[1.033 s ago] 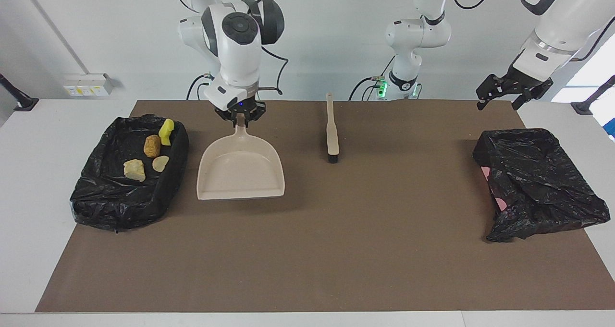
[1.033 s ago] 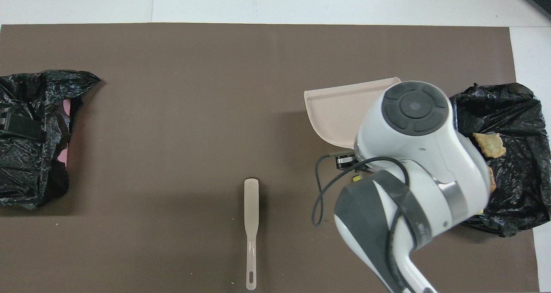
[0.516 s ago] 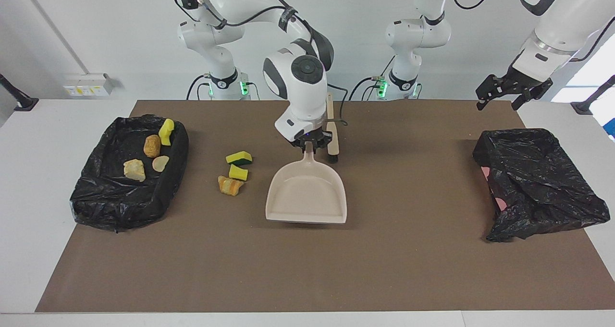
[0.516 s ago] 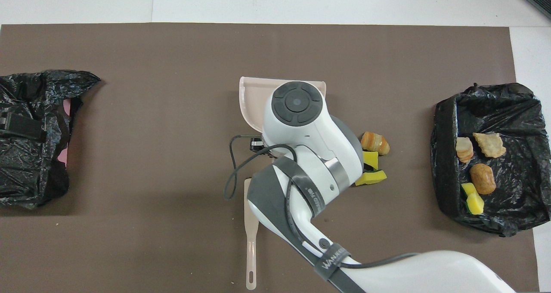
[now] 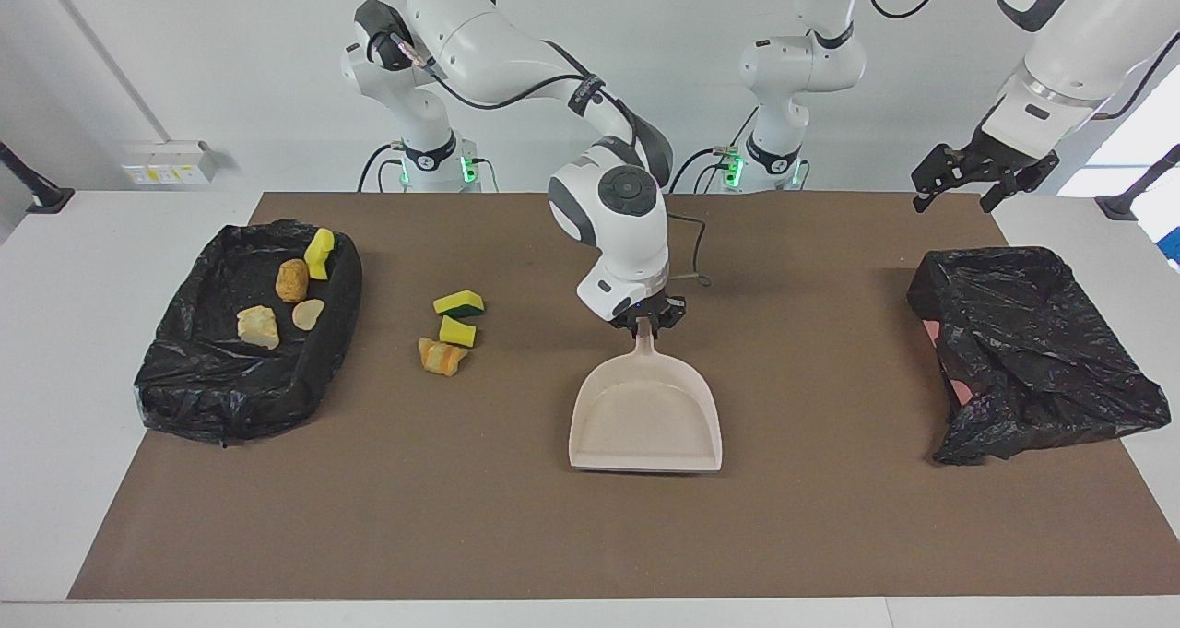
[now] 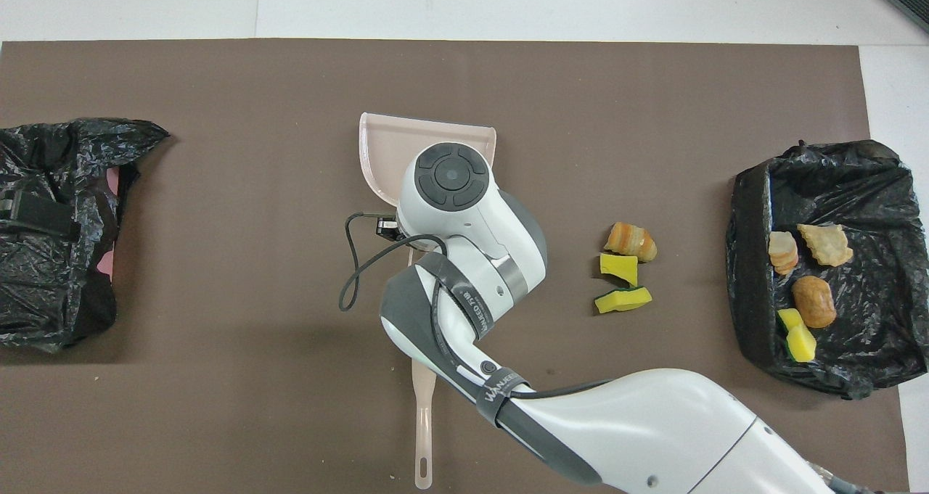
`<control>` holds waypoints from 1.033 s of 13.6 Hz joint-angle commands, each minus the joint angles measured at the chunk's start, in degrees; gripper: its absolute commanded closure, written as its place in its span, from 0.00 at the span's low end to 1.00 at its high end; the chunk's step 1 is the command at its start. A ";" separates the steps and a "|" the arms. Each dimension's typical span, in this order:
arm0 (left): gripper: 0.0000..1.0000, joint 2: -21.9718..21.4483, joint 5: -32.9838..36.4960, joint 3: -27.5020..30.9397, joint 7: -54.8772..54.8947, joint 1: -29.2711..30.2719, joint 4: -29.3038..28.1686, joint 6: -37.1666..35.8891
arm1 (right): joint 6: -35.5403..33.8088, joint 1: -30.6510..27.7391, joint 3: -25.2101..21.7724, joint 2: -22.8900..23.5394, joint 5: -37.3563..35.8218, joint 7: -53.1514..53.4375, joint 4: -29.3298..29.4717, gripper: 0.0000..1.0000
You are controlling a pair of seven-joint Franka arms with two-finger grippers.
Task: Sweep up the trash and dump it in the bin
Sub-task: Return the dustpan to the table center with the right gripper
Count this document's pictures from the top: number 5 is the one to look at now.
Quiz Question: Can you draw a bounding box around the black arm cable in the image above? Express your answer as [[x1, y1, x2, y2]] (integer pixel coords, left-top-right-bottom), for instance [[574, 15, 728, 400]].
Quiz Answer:
[[396, 33, 713, 290], [862, 0, 1180, 120]]

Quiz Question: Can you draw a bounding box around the pale yellow white foam chunk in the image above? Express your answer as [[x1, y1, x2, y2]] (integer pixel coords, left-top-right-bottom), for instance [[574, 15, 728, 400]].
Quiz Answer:
[[236, 305, 280, 350]]

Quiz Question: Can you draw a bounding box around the white wall socket box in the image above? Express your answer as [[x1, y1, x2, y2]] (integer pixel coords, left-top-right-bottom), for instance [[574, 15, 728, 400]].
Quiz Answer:
[[122, 141, 218, 186]]

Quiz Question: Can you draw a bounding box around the brown table mat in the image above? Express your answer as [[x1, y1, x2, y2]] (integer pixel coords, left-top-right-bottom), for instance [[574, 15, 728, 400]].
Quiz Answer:
[[66, 192, 1180, 601]]

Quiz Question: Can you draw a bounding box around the pink bin under black bag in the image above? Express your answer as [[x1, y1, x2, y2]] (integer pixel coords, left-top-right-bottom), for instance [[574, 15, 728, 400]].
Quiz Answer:
[[906, 246, 1172, 466]]

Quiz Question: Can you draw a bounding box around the yellow green notched sponge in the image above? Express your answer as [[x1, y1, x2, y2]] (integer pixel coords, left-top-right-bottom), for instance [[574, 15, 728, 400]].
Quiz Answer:
[[304, 228, 336, 281]]

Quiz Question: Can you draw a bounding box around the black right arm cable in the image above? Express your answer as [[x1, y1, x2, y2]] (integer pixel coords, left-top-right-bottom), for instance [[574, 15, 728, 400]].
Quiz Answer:
[[396, 33, 713, 290]]

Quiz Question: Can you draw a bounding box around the bin lined with black bag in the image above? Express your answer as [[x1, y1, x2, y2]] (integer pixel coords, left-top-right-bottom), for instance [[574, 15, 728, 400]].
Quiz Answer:
[[134, 219, 363, 446]]

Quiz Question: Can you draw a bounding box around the orange yellow sponge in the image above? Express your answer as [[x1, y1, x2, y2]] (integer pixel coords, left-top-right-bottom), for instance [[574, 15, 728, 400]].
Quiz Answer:
[[418, 337, 468, 377]]

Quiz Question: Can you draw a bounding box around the beige plastic dustpan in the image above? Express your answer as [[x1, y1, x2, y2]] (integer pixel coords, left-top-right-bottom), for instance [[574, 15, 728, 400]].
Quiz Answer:
[[568, 317, 724, 473]]

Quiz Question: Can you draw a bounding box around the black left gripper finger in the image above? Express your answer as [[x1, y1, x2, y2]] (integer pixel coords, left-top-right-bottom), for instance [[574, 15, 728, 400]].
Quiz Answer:
[[979, 160, 1059, 214], [911, 144, 960, 214]]

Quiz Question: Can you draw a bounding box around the orange brown foam chunk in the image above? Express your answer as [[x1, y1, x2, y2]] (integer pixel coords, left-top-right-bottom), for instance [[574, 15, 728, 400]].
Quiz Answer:
[[275, 258, 311, 303]]

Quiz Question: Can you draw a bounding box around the black stand with foot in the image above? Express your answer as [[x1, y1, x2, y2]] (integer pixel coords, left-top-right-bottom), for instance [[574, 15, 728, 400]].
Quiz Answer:
[[0, 139, 75, 215], [1095, 144, 1180, 221]]

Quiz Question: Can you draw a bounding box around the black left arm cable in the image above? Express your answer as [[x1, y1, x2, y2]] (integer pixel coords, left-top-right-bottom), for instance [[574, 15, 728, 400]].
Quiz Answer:
[[862, 0, 1180, 120]]

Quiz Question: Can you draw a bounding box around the yellow green wedge sponge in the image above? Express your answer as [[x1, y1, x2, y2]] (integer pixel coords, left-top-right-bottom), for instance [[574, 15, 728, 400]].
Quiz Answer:
[[433, 290, 486, 319]]

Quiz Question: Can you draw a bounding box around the black base cable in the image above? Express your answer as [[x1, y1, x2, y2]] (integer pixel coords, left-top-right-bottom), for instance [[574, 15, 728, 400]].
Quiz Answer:
[[358, 142, 411, 194], [668, 146, 738, 194]]

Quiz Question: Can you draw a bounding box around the white wall conduit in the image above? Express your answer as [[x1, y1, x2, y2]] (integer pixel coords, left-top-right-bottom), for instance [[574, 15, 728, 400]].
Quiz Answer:
[[35, 0, 171, 145]]

